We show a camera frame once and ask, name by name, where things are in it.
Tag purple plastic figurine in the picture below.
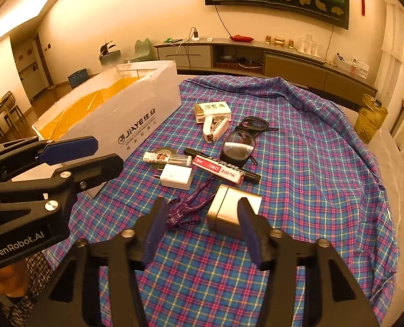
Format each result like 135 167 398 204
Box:
166 176 215 231

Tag gold metal tin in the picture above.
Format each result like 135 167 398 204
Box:
206 184 262 239

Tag white power adapter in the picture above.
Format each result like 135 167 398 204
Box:
155 164 194 190

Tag black marker pen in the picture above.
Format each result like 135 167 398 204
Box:
183 148 261 184

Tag green tape roll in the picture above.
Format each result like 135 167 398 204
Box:
151 147 177 170

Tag red staples box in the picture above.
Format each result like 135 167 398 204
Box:
192 155 244 184

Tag small labelled glass tube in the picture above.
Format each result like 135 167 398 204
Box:
143 151 192 167

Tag black safety glasses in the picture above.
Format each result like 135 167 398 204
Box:
220 116 279 168

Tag pink white stapler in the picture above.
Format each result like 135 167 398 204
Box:
203 116 229 143

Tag person's left hand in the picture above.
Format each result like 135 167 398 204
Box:
0 259 30 298

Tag dining chairs and table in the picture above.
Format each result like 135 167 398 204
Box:
0 91 27 139

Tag white foam box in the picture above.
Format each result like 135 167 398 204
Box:
10 60 183 199

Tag blue plastic crate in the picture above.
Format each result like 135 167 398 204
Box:
68 69 89 89

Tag blue plaid cloth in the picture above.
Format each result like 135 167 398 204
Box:
41 74 400 327

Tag white trash bin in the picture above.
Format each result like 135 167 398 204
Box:
98 41 121 66

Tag white card box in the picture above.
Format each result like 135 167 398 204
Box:
193 101 231 124

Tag green plastic child chair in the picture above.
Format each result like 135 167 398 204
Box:
125 38 156 63

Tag amber glass jar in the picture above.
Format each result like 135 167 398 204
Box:
354 94 388 144

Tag long grey tv cabinet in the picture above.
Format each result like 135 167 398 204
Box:
154 38 377 110

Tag clear glass cups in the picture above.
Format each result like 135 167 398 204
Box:
296 35 320 57

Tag red dish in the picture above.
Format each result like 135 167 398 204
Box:
230 35 254 43

